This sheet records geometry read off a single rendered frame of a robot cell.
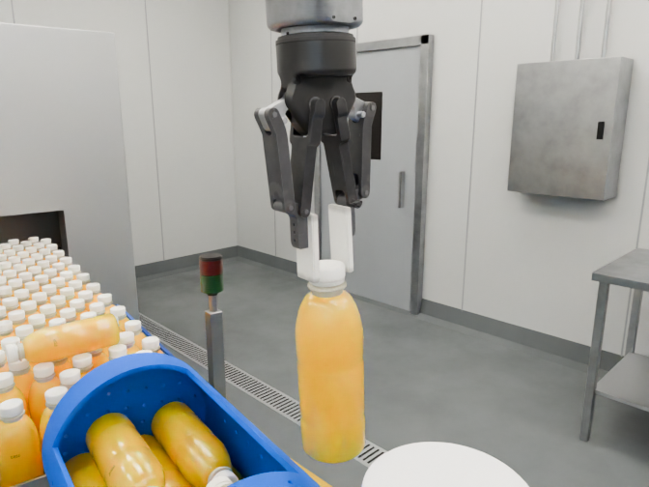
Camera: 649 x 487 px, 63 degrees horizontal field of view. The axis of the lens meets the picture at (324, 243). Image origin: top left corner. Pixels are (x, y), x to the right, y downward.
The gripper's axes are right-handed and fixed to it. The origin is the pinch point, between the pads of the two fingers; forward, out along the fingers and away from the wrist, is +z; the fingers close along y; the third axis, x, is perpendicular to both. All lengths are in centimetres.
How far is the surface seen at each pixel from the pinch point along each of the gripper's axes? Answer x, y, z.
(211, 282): 83, 26, 33
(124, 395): 43, -11, 33
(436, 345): 186, 245, 166
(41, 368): 74, -19, 37
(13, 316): 112, -18, 38
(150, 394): 43, -7, 35
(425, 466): 10, 28, 48
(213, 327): 84, 26, 46
